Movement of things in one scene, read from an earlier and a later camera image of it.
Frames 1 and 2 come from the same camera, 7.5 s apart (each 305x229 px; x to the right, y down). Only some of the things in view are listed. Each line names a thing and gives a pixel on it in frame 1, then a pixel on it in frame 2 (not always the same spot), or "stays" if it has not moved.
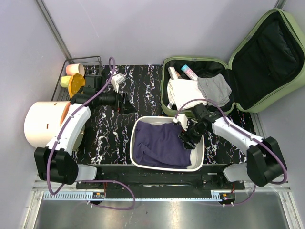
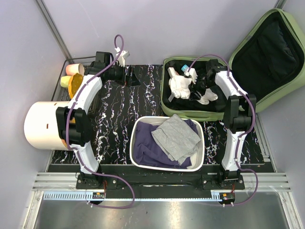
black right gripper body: (194, 131) -> (200, 85)
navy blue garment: (160, 145) stays
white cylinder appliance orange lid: (42, 120) stays
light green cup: (64, 81) stays
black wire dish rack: (93, 67) stays
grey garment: (215, 88) -> (180, 140)
